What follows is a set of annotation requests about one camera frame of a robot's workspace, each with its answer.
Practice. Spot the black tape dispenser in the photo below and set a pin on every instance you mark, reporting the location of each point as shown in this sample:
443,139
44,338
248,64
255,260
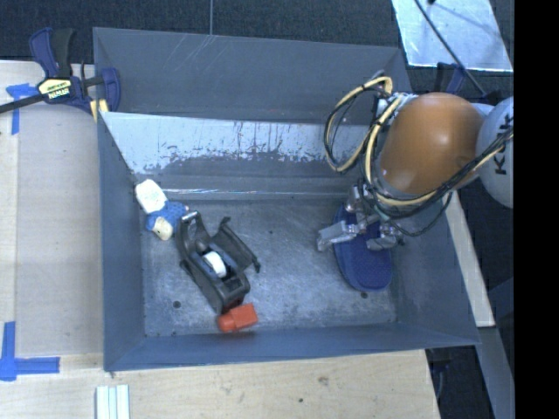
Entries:
218,273

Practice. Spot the blue and white toy figure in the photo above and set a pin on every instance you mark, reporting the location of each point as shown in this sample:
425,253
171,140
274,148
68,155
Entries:
163,216

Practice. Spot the orange-red block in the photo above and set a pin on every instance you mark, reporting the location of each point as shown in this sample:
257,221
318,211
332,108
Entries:
238,318

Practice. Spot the pale wood board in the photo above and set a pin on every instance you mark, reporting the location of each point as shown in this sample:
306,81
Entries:
57,234

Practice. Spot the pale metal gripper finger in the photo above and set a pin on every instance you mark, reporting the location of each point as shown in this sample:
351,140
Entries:
336,235
382,244

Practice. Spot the blue oval pad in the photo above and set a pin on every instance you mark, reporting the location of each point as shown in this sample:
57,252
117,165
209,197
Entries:
367,269

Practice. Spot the grey metal bin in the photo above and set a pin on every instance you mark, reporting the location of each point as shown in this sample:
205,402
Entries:
301,277

